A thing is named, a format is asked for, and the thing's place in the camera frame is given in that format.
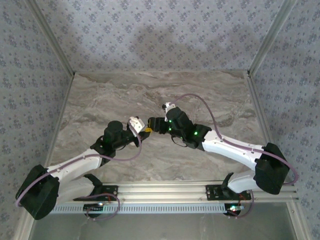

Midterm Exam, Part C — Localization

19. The black board with green light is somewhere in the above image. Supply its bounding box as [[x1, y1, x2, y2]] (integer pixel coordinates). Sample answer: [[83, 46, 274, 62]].
[[223, 204, 245, 218], [83, 202, 105, 218]]

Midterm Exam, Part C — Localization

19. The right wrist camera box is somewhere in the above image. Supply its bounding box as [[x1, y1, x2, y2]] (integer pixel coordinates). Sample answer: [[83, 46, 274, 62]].
[[161, 101, 176, 114]]

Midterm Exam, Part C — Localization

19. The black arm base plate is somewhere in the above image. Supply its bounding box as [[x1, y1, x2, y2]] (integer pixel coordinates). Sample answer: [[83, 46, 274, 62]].
[[72, 184, 119, 202], [204, 184, 252, 201]]

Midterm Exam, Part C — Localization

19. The aluminium mounting rail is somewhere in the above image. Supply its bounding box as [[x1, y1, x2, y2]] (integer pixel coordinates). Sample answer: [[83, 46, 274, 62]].
[[57, 181, 300, 204]]

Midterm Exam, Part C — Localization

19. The aluminium side rail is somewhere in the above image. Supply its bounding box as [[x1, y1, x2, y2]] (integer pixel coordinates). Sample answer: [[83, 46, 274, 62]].
[[246, 70, 287, 182], [39, 71, 76, 171]]

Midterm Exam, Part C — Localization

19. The white slotted cable duct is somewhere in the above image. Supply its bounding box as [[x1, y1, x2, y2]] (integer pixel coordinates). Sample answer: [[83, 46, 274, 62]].
[[49, 202, 227, 215]]

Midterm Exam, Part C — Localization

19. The aluminium frame post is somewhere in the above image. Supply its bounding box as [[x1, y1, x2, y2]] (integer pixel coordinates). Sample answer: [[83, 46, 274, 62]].
[[24, 0, 76, 77], [246, 0, 299, 77]]

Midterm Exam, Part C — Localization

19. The aluminium frame leg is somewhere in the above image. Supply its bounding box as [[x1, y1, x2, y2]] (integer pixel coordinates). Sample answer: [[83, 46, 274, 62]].
[[14, 217, 38, 240], [287, 201, 310, 240]]

